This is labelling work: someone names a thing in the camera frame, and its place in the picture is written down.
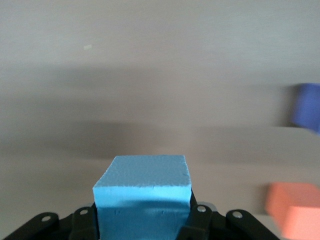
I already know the orange foam block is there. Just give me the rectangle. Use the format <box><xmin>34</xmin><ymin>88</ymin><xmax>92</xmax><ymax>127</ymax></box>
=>
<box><xmin>264</xmin><ymin>182</ymin><xmax>320</xmax><ymax>240</ymax></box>

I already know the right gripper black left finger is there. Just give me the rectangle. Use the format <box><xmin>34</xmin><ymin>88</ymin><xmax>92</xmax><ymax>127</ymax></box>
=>
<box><xmin>0</xmin><ymin>201</ymin><xmax>101</xmax><ymax>240</ymax></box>

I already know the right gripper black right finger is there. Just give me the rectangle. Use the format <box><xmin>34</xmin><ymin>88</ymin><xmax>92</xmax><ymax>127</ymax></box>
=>
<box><xmin>178</xmin><ymin>187</ymin><xmax>278</xmax><ymax>240</ymax></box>

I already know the purple foam block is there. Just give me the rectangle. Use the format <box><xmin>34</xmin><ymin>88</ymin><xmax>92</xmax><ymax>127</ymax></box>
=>
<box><xmin>287</xmin><ymin>83</ymin><xmax>320</xmax><ymax>136</ymax></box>

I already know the blue foam block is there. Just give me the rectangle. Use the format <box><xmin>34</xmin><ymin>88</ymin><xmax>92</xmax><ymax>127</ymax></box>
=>
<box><xmin>91</xmin><ymin>154</ymin><xmax>193</xmax><ymax>240</ymax></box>

